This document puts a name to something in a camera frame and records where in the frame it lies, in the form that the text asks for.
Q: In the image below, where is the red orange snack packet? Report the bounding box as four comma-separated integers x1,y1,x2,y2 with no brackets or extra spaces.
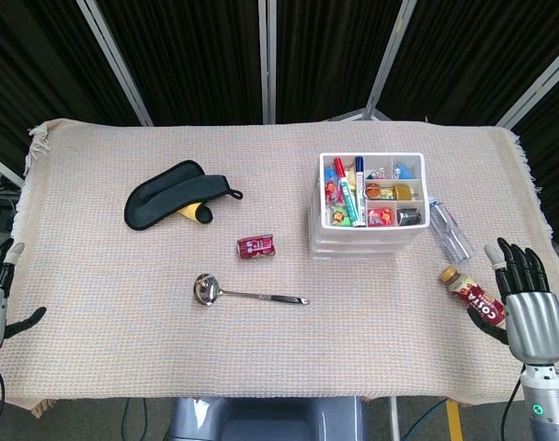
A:
366,206,396,227

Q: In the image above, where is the white marker with blue cap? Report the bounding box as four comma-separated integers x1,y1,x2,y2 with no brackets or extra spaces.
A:
354,155,369,227

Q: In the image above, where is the Costa coffee bottle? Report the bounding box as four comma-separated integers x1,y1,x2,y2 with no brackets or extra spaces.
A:
439,265,508,328

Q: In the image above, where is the beige woven tablecloth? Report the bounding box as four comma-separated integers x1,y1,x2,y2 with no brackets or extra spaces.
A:
10,118,559,413

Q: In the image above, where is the steel ladle with black handle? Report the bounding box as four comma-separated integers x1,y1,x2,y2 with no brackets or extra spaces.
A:
192,273,311,308

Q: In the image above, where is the green marker with red cap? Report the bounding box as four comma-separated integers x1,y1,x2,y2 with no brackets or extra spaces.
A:
333,157,361,228

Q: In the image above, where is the black oven mitt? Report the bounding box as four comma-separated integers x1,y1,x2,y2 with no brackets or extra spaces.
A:
124,159,244,232

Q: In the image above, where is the white plastic drawer organizer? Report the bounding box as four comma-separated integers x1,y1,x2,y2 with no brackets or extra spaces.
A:
306,152,431,262

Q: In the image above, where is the clear plastic drawer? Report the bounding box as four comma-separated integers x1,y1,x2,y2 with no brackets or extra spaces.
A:
310,242,401,254
309,232,403,245
311,250,399,262

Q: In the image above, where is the blue cable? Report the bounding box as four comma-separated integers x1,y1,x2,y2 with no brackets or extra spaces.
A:
416,398,447,441

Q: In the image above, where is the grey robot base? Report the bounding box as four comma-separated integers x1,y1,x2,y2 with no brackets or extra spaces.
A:
168,397,368,441

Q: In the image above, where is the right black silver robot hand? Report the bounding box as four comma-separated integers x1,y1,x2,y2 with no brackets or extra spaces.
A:
466,236,559,365

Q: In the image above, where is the grey aluminium screen post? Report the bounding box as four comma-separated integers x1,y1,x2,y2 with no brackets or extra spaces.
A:
494,62,559,130
257,0,279,124
362,0,419,119
83,0,154,126

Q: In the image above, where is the red drink can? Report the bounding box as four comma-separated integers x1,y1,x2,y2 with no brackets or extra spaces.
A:
235,232,278,261

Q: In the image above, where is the clear plastic bottle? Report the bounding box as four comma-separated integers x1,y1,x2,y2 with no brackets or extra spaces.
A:
428,194,475,264

